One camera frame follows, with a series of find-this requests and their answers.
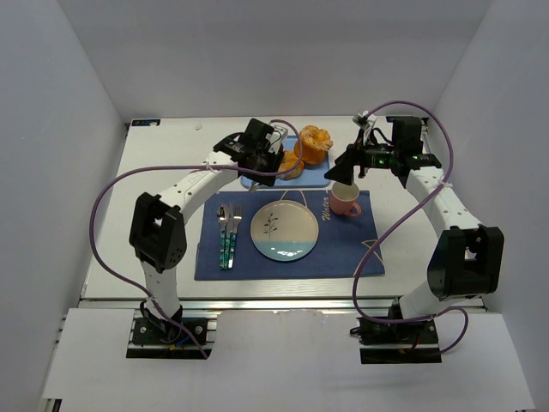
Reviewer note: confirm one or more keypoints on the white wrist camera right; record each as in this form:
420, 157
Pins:
365, 121

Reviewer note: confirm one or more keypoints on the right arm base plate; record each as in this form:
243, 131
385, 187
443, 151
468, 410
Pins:
395, 344

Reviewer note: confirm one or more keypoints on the round orange white bun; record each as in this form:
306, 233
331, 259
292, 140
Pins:
290, 165

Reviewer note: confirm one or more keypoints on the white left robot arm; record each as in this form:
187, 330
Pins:
157, 231

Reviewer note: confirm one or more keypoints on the silver spoon teal handle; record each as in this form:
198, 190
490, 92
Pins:
223, 217

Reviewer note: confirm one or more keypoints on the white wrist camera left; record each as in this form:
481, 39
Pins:
276, 138

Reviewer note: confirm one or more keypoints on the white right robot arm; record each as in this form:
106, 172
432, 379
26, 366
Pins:
467, 258

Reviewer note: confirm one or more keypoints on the silver knife teal handle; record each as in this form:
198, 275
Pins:
229, 227

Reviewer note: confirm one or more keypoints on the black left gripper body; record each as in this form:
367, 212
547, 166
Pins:
266, 172

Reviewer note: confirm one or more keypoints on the cream and blue plate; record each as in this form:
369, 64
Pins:
284, 231

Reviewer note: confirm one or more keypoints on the light blue plastic tray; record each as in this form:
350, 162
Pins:
311, 177

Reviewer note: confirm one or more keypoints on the blue label sticker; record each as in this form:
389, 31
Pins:
145, 122

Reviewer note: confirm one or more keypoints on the silver fork teal handle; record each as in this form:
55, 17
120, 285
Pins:
237, 218

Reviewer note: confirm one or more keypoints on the aluminium frame rail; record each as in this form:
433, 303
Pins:
230, 304

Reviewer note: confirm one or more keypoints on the large orange muffin bread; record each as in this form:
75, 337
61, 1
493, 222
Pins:
314, 146

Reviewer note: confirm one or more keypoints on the dark blue placemat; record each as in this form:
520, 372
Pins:
343, 240

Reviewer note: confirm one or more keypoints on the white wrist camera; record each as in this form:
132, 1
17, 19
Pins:
276, 138
365, 121

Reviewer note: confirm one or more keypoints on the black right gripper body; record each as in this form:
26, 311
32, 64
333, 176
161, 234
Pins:
356, 159

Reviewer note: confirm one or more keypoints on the pink mug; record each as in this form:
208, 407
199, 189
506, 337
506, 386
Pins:
343, 199

